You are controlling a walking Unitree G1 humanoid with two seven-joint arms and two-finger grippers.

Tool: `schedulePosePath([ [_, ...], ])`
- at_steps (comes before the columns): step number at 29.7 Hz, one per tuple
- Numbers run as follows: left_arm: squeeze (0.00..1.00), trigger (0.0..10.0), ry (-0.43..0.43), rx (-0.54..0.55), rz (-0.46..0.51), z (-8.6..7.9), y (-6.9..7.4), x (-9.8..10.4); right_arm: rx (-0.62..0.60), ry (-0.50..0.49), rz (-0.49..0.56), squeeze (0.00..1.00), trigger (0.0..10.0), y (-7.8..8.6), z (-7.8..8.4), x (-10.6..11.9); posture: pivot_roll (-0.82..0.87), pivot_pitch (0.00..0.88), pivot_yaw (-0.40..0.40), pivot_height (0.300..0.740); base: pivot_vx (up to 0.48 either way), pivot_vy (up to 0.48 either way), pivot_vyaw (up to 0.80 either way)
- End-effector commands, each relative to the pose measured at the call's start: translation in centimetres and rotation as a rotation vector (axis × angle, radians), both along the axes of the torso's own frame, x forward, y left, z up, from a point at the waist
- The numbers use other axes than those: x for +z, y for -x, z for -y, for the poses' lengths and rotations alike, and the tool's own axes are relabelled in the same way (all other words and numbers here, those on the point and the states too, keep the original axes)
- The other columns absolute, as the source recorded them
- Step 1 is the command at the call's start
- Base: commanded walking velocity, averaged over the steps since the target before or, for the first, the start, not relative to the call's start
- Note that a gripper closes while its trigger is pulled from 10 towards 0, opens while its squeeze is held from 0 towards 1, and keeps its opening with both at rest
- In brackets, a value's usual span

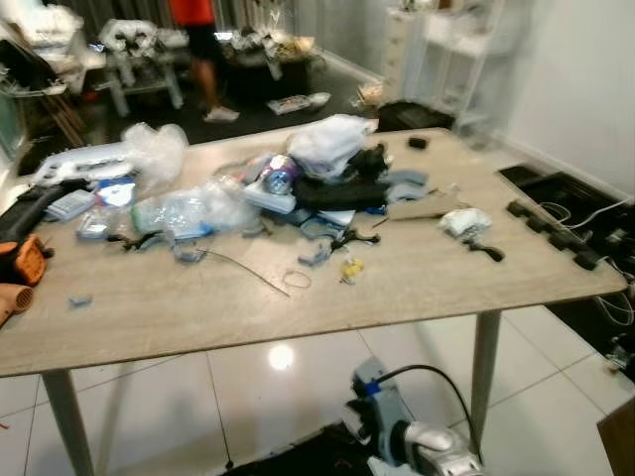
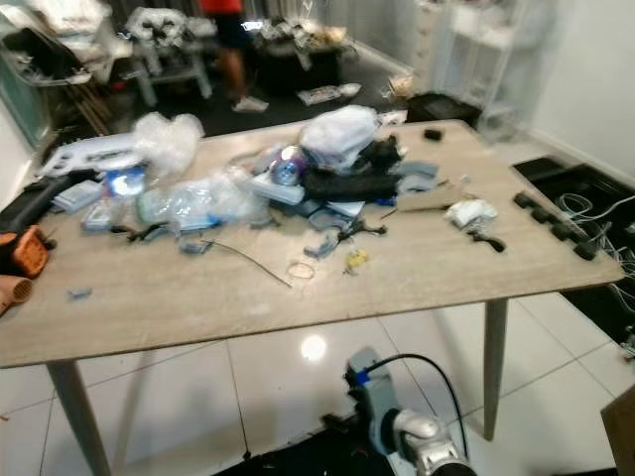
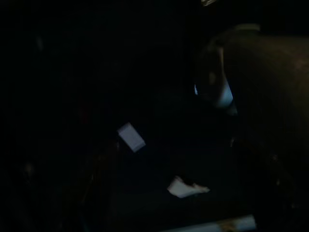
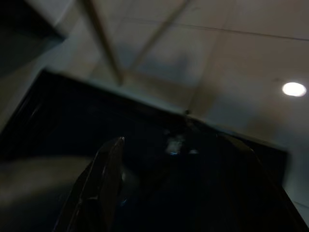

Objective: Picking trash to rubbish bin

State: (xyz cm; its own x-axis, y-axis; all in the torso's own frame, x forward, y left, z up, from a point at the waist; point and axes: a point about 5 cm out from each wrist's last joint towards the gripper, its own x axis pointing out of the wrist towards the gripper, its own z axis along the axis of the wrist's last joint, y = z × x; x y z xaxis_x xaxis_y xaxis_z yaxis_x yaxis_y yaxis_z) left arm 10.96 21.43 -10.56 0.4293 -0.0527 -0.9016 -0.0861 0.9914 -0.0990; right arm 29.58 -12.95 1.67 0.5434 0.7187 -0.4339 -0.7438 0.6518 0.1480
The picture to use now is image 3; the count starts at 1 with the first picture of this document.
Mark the white rectangular paper piece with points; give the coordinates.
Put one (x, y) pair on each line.
(131, 136)

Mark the crumpled white paper piece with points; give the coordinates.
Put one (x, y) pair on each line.
(181, 190)

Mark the large dark rounded object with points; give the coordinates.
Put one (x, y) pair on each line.
(265, 96)

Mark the pale long bar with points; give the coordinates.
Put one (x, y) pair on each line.
(231, 223)

